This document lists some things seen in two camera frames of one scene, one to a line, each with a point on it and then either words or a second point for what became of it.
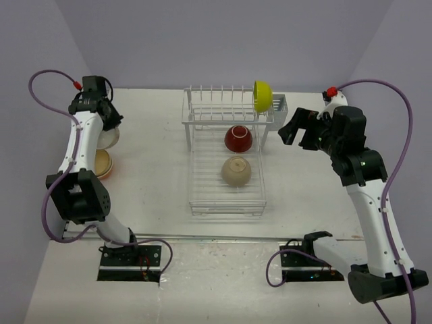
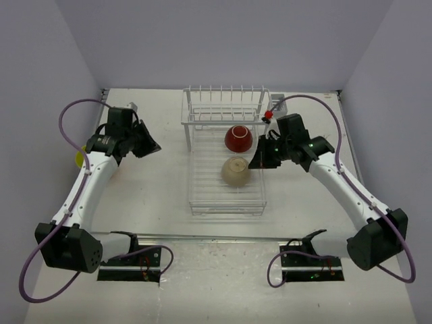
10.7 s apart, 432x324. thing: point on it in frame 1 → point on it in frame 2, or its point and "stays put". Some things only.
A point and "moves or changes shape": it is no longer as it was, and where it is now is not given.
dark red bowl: [238, 138] stays put
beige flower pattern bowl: [236, 171] stays put
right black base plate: [304, 267] stays put
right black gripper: [306, 119] → [260, 160]
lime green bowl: [262, 96] moves or changes shape
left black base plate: [136, 263] stays put
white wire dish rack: [226, 136] stays put
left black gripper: [115, 121] → [150, 144]
